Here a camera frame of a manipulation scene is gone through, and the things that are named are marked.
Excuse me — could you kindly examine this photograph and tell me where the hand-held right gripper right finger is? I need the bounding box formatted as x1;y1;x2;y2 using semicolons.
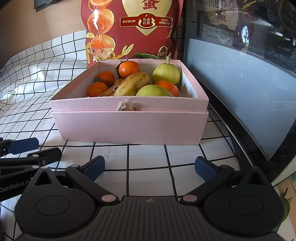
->
180;156;272;205

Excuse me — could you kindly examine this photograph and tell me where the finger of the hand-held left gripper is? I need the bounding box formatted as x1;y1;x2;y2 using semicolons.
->
0;137;39;156
0;147;62;176

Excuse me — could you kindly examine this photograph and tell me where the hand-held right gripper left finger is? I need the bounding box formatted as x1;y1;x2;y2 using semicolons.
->
28;156;119;205

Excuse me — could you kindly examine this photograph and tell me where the pink cardboard box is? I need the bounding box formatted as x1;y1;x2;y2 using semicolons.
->
49;59;210;145

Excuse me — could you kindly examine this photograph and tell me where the orange tangerine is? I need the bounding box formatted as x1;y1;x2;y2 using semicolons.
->
87;82;109;97
154;80;180;97
94;71;115;86

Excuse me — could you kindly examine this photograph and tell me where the yellow banana with sticker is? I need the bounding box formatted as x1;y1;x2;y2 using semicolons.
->
98;78;126;97

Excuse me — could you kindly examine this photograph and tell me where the plain yellow banana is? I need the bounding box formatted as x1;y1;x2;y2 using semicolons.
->
113;72;151;97

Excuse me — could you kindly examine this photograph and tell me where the yellow-green pear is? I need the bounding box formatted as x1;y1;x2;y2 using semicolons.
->
152;53;181;87
136;85;174;97

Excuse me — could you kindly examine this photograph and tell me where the tangerine with green leaf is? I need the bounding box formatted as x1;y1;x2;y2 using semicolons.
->
116;60;141;79

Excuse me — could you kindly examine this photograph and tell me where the green object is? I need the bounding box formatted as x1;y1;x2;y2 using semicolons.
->
280;187;291;220

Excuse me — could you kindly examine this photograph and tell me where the black computer case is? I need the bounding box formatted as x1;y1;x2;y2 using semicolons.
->
177;0;296;187

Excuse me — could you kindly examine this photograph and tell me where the red snack bag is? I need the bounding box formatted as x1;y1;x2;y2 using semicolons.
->
80;0;184;69

